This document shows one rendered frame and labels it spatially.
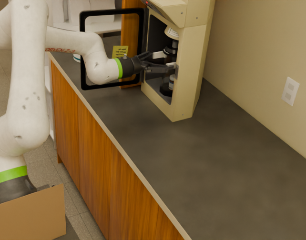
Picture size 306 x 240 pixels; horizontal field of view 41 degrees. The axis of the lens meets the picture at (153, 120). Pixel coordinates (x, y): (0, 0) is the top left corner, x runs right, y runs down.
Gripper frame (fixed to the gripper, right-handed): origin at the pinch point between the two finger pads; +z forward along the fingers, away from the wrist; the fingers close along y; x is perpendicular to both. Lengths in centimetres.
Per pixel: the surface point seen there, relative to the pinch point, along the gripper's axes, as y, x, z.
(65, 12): 127, 22, -6
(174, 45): -1.1, -7.3, 1.5
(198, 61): -14.3, -4.6, 6.4
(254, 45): -12.6, -6.5, 39.3
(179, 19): -14.3, -25.5, -6.6
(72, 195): 50, 120, -32
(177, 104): -14.3, 15.8, -2.3
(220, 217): -72, 25, -19
